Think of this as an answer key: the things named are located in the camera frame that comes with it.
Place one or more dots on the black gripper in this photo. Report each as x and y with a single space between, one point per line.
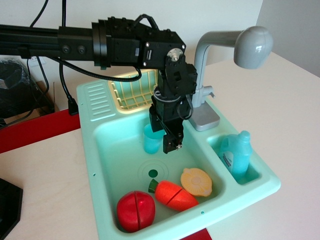
168 116

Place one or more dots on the blue plastic toy cup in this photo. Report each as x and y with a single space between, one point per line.
152 140

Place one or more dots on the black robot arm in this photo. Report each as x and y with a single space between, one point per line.
135 43

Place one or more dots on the yellow plastic drying rack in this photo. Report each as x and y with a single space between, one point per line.
135 96

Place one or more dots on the mint green toy sink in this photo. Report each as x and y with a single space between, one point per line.
117 164

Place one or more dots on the yellow toy lemon half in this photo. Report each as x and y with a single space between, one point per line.
196 182

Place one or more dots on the orange toy carrot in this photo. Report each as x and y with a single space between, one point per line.
172 195

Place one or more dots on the blue toy detergent bottle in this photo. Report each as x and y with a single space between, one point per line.
235 152

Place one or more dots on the red toy tomato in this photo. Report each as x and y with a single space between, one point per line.
135 210

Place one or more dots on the grey toy faucet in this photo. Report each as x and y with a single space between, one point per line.
251 48

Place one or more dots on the red table edge strip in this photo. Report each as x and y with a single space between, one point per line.
37 129

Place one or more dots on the black bag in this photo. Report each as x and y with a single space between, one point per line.
13 72

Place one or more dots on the white wall outlet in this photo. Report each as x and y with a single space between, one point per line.
34 61

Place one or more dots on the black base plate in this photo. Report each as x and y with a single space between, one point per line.
11 198

